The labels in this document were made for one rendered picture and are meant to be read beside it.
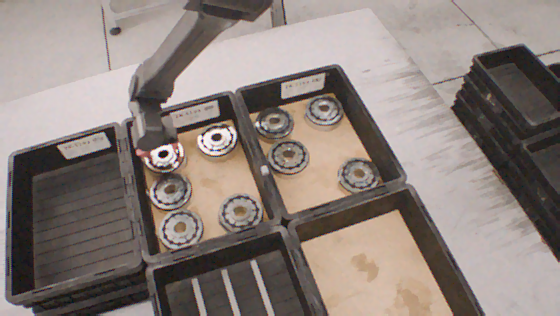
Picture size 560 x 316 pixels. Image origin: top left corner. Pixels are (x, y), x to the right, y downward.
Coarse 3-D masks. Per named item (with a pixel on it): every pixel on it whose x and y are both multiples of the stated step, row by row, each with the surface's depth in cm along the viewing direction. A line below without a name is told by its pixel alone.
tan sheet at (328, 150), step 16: (304, 112) 116; (304, 128) 112; (336, 128) 112; (352, 128) 112; (304, 144) 109; (320, 144) 109; (336, 144) 109; (352, 144) 109; (320, 160) 107; (336, 160) 107; (304, 176) 104; (320, 176) 104; (336, 176) 104; (288, 192) 101; (304, 192) 101; (320, 192) 101; (336, 192) 101; (288, 208) 99; (304, 208) 99
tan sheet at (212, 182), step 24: (192, 144) 110; (240, 144) 110; (192, 168) 105; (216, 168) 105; (240, 168) 105; (216, 192) 102; (240, 192) 102; (216, 216) 98; (240, 216) 98; (264, 216) 98
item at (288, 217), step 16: (336, 64) 112; (272, 80) 109; (240, 96) 106; (368, 112) 102; (256, 144) 97; (384, 144) 97; (272, 176) 92; (400, 176) 92; (272, 192) 90; (368, 192) 90; (320, 208) 88
